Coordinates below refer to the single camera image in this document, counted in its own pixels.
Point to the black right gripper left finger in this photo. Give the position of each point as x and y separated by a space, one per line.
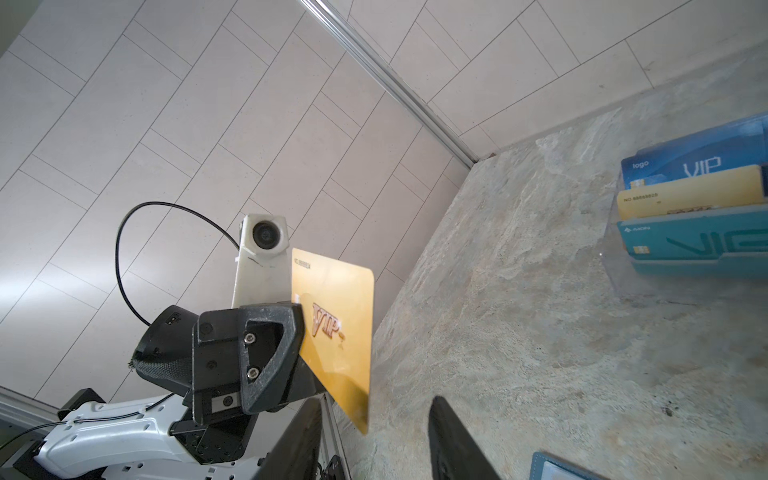
295 455

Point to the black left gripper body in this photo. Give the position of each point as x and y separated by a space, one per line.
216 381

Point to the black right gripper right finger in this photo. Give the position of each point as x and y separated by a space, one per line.
453 452

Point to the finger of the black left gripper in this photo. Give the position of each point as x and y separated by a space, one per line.
272 372

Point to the blue-grey card holder wallet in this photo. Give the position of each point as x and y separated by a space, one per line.
548 467

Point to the gold VIP card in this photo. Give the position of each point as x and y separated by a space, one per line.
337 302

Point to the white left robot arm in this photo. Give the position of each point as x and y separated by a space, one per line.
93 435

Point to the teal VIP card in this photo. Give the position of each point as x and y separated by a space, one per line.
730 242

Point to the yellow card in stand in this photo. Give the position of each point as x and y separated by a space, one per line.
737 187

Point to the dark blue VIP card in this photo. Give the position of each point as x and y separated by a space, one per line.
733 145

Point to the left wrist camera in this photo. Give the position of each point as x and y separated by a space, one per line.
263 273

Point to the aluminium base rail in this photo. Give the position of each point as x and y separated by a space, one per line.
23 411

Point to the left aluminium corner post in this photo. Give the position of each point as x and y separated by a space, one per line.
375 65

